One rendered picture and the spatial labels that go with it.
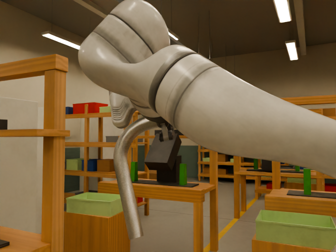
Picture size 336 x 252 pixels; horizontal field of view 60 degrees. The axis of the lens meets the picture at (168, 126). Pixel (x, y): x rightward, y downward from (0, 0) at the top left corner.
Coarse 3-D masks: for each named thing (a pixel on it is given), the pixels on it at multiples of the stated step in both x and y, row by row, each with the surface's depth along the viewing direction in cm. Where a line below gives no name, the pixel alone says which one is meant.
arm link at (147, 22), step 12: (132, 0) 30; (120, 12) 30; (132, 12) 30; (144, 12) 30; (156, 12) 31; (132, 24) 30; (144, 24) 30; (156, 24) 30; (144, 36) 30; (156, 36) 31; (168, 36) 33; (156, 48) 32
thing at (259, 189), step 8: (328, 112) 668; (280, 168) 708; (288, 168) 700; (256, 176) 726; (328, 176) 653; (256, 184) 725; (280, 184) 726; (328, 184) 696; (256, 192) 724; (264, 192) 712
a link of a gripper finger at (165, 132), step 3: (162, 123) 53; (162, 126) 53; (165, 126) 53; (162, 129) 53; (165, 129) 53; (159, 132) 55; (162, 132) 53; (165, 132) 53; (168, 132) 55; (165, 135) 53; (165, 138) 53; (168, 138) 54
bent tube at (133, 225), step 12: (144, 120) 63; (132, 132) 63; (120, 144) 62; (120, 156) 62; (120, 168) 61; (120, 180) 61; (120, 192) 60; (132, 192) 60; (132, 204) 59; (132, 216) 58; (132, 228) 58
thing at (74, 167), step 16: (80, 112) 602; (96, 112) 589; (80, 144) 588; (96, 144) 569; (112, 144) 552; (144, 144) 576; (80, 160) 609; (96, 160) 589; (112, 160) 579; (96, 176) 566; (112, 176) 549; (144, 176) 573; (64, 192) 668; (80, 192) 613; (96, 192) 624; (144, 208) 570
